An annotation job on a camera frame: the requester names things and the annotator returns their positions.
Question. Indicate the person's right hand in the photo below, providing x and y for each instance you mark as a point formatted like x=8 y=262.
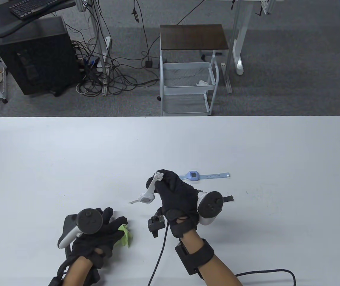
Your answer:
x=179 y=202

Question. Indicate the person's left hand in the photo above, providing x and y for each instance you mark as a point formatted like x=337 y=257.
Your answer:
x=98 y=244

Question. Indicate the green microfibre cloth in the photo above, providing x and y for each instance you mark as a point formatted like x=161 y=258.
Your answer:
x=125 y=235

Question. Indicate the light blue watch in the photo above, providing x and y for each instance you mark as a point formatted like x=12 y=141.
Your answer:
x=193 y=175

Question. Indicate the white watch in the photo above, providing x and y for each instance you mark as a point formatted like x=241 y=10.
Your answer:
x=146 y=199

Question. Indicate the black red watch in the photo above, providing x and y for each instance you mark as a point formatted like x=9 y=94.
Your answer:
x=228 y=199

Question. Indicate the person's left forearm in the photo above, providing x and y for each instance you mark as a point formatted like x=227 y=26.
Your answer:
x=79 y=272

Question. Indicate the person's right forearm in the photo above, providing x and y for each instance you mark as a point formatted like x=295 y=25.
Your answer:
x=217 y=271

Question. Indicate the grey white handheld controller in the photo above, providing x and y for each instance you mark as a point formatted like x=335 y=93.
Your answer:
x=210 y=207
x=88 y=222

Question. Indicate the white crumpled tissue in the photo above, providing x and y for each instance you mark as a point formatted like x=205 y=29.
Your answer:
x=202 y=83

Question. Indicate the black power adapter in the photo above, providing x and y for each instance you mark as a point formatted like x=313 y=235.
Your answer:
x=149 y=64

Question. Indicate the white cart with wooden top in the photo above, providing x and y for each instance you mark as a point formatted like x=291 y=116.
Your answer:
x=192 y=37

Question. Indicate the white desk leg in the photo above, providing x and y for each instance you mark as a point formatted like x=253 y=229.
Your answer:
x=241 y=35

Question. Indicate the black computer tower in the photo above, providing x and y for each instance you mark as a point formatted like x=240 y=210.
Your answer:
x=41 y=56

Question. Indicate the black keyboard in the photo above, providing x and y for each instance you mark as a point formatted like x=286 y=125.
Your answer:
x=32 y=7

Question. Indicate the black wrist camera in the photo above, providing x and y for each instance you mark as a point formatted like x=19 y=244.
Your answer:
x=155 y=223

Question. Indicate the aluminium rail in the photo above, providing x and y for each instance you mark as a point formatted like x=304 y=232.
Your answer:
x=226 y=79

